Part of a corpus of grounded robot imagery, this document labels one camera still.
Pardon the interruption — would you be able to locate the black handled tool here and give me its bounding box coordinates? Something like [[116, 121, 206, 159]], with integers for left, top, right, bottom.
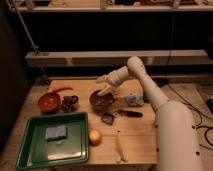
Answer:
[[117, 109, 143, 118]]

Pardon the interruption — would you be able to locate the blue sponge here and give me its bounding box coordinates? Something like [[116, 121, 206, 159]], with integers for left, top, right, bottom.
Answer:
[[45, 125, 67, 141]]

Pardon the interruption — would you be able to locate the red chili pepper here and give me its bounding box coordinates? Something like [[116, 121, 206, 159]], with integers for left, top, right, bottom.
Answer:
[[50, 87, 73, 93]]

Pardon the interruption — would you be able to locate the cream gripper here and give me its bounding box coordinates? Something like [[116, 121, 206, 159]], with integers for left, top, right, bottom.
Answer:
[[96, 66, 129, 96]]

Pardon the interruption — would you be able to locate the white shelf rail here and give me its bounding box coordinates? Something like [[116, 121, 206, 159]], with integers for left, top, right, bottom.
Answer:
[[25, 50, 213, 67]]

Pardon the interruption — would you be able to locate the purple bowl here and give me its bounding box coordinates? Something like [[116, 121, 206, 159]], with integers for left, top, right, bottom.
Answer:
[[89, 90, 115, 112]]

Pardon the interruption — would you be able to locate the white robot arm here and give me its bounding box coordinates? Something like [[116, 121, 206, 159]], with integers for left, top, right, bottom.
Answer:
[[96, 56, 204, 171]]

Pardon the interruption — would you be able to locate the orange bowl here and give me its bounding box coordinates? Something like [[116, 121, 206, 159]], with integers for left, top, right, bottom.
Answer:
[[37, 92, 61, 113]]

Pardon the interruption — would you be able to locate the black cable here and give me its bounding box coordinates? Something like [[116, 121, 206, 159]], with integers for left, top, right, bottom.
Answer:
[[166, 83, 213, 151]]

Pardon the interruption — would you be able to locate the green plastic tray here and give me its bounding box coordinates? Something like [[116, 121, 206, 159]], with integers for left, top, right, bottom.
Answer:
[[16, 112, 89, 171]]

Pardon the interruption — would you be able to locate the wooden cutting board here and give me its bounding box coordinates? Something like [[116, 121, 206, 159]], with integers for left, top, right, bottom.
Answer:
[[49, 80, 156, 165]]

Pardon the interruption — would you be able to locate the dark grapes bunch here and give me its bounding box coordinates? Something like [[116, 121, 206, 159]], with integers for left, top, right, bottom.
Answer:
[[61, 95, 79, 113]]

